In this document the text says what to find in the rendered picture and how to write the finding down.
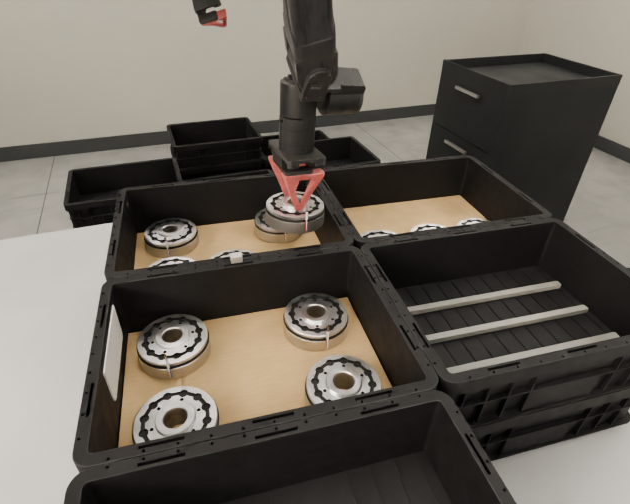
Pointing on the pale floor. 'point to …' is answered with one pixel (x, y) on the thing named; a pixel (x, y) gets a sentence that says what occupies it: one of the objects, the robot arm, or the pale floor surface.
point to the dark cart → (524, 120)
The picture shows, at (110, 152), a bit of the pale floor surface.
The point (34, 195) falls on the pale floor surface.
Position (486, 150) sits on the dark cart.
